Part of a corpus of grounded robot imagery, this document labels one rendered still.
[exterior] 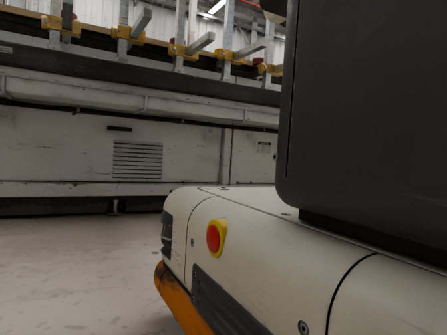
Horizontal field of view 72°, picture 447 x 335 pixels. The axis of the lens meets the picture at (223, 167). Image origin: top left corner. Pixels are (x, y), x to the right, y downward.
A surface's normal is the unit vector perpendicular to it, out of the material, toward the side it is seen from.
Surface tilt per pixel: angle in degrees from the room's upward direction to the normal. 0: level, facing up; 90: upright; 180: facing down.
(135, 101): 90
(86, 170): 90
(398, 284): 28
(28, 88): 90
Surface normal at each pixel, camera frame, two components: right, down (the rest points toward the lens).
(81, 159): 0.45, 0.07
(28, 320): 0.07, -1.00
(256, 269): -0.87, -0.13
